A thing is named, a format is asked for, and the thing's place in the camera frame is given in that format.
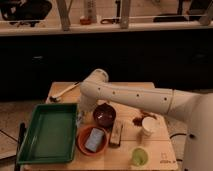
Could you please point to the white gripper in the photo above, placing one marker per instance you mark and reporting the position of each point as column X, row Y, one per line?
column 81, row 116

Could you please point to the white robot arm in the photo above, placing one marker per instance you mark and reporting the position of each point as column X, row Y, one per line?
column 195, row 109

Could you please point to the green plastic tray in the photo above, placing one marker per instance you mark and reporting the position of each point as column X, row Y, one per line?
column 50, row 136

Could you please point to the orange plate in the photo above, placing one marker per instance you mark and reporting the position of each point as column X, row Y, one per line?
column 83, row 136

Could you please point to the blue sponge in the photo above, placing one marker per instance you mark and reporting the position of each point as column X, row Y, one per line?
column 94, row 139

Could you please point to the dark maroon bowl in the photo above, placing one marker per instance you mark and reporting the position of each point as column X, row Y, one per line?
column 104, row 115

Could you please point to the wooden block brush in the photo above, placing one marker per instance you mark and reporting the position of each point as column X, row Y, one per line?
column 115, row 137

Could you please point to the dark brown scattered item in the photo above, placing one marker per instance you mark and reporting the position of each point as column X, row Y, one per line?
column 137, row 121

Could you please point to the white paper cup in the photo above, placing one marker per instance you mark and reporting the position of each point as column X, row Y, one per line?
column 149, row 126

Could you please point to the red object on shelf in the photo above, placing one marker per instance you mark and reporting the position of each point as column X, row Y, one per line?
column 85, row 21

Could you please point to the black office chair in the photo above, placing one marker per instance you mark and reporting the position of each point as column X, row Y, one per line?
column 29, row 12

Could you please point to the black clamp handle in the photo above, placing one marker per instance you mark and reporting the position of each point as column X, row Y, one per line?
column 22, row 130

